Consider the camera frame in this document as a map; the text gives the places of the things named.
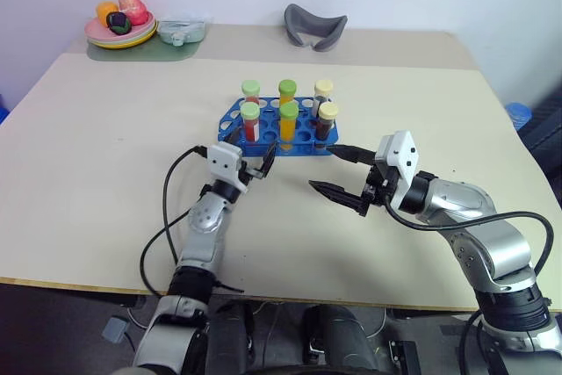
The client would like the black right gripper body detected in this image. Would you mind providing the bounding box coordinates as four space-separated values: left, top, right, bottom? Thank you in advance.
359 162 399 218

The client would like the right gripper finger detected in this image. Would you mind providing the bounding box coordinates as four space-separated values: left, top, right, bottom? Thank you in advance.
308 179 370 218
328 144 378 166

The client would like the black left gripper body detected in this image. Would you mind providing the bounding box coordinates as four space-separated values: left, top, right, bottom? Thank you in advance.
238 162 268 188

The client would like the green cap orange tube front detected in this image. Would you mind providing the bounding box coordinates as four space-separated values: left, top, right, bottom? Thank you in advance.
278 101 301 151

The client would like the green cap orange tube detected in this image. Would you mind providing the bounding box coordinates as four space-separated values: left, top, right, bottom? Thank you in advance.
278 101 301 151
277 78 298 106

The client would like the blue test tube rack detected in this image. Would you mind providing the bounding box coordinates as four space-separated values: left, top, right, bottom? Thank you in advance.
215 97 340 158

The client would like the green cap orange tube back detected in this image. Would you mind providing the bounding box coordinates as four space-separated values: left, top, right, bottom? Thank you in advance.
277 78 298 106

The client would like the green placemat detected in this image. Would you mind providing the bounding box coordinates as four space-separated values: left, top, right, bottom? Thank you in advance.
86 32 207 63

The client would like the grey foam face pad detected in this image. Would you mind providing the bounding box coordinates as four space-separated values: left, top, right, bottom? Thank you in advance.
284 3 349 53

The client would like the light green plate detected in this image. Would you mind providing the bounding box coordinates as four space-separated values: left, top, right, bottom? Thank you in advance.
86 21 158 45

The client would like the dark rounded shape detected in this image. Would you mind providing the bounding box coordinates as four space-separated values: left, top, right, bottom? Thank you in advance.
302 306 381 371

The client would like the yellow plate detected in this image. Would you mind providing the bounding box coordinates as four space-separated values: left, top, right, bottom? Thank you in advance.
90 30 158 50

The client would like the dark purple toy fruit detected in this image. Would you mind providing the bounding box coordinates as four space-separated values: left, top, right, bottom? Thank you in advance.
106 11 132 36

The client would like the pink toy apple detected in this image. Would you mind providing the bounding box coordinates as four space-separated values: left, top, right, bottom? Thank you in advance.
117 0 148 26

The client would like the dark purple upholstered object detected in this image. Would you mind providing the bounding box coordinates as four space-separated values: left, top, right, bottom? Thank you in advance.
517 84 562 200

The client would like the pink plate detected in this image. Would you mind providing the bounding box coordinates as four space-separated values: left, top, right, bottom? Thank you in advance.
83 12 158 40

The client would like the orange toy bell pepper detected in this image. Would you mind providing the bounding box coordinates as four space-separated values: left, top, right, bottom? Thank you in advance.
95 0 120 27

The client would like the grey floor box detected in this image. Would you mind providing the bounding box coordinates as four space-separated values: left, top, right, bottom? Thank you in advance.
102 316 129 344

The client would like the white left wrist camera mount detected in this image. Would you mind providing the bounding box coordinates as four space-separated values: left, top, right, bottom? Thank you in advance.
206 143 249 194

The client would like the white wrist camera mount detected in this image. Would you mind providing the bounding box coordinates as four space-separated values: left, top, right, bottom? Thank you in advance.
375 130 421 212
206 143 249 194

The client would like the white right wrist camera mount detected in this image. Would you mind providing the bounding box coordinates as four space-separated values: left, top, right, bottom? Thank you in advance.
375 130 421 212

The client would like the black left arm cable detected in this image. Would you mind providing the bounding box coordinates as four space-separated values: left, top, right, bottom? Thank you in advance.
139 145 245 297

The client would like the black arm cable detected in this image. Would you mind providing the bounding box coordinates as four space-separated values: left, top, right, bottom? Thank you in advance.
139 145 245 297
384 198 554 288

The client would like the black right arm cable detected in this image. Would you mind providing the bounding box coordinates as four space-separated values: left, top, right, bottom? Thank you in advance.
384 198 554 288

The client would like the black metal floor bracket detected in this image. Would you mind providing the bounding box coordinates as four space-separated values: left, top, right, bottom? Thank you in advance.
388 339 422 375

